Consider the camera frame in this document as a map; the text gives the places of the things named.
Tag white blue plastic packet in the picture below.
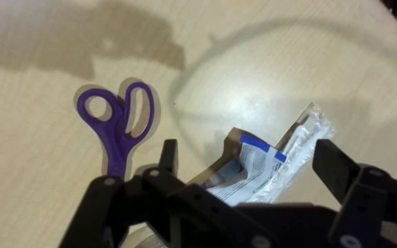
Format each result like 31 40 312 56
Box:
201 128 288 208

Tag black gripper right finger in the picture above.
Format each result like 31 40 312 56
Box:
311 138 397 248

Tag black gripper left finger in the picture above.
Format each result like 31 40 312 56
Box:
59 139 272 248

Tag purple handled scissors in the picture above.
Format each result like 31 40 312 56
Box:
74 81 157 180

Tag clear plastic packet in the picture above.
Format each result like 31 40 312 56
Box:
271 100 336 184

